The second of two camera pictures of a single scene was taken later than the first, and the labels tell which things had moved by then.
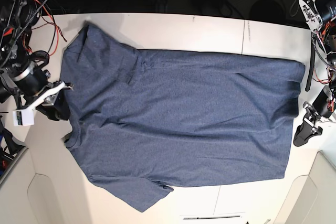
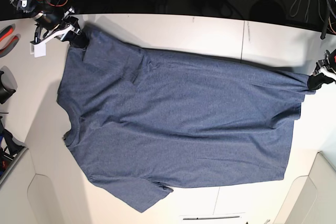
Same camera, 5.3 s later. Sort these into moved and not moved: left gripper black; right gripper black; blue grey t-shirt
Moved: left gripper black; right gripper black
Not moved: blue grey t-shirt
